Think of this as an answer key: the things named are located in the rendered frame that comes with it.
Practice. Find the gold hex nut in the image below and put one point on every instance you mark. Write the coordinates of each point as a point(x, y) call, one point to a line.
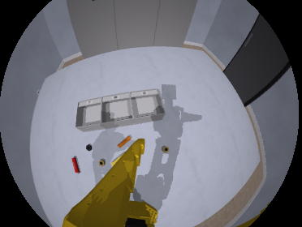
point(165, 149)
point(101, 162)

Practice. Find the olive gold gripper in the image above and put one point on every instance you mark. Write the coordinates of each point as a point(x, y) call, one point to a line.
point(106, 205)

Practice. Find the black hex nut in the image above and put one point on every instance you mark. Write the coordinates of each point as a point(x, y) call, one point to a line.
point(89, 147)

